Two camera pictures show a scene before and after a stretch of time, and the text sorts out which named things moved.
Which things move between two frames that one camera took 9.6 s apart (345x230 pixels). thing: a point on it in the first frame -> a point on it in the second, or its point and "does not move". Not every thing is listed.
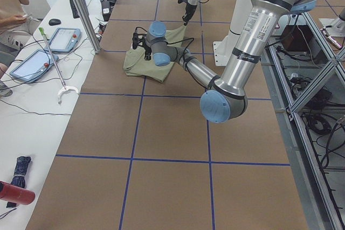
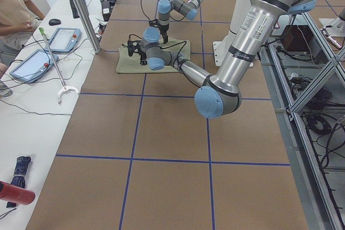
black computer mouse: (54, 21) does not move
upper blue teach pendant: (64, 39) does not move
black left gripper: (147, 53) -> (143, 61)
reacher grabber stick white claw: (64, 87) does not move
